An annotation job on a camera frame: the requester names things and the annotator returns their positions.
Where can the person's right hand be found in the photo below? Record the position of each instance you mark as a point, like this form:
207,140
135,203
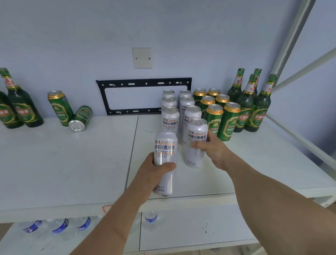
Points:
215,152

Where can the person's left hand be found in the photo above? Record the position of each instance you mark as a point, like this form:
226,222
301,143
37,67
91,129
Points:
148,178

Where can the silver white-label beer can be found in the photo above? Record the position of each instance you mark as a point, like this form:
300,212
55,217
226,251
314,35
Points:
187,101
185,93
165,147
170,118
168,93
197,131
169,101
191,113

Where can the white metal shelf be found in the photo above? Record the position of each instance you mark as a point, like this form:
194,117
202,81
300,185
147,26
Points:
65,163

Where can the cluster of green beer cans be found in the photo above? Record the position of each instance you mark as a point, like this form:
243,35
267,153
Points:
61,107

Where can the person's right forearm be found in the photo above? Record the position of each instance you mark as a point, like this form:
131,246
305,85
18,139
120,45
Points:
275,210

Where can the person's left forearm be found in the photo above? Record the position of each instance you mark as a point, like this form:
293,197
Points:
113,226

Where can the clear water bottle blue label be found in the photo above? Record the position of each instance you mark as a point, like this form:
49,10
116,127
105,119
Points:
84,223
32,226
60,226
151,218

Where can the black metal wall bracket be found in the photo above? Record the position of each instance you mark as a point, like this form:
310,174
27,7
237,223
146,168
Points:
144,82

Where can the white blank wall plate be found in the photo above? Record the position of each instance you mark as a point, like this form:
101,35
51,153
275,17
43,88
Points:
142,58

